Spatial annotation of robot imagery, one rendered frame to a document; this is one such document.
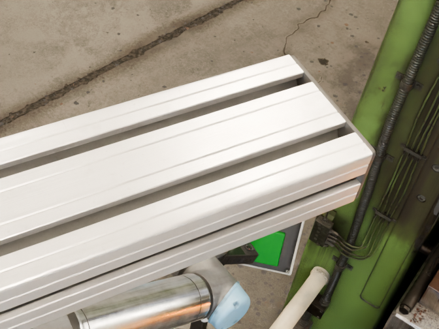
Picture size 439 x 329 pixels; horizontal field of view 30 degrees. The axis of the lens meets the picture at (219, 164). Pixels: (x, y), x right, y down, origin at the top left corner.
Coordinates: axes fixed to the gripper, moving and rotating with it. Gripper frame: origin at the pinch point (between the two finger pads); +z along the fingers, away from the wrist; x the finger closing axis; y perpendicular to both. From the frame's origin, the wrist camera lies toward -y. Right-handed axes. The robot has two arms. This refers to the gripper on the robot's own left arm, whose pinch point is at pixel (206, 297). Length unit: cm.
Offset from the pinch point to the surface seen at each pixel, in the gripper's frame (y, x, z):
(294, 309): -30.3, -2.3, 29.2
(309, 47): -144, -141, 93
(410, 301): -38.2, 19.2, -1.0
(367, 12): -186, -152, 93
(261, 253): -12.9, -1.4, -6.3
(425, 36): -42, -6, -51
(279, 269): -15.8, 2.0, -3.4
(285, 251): -17.3, 0.5, -6.9
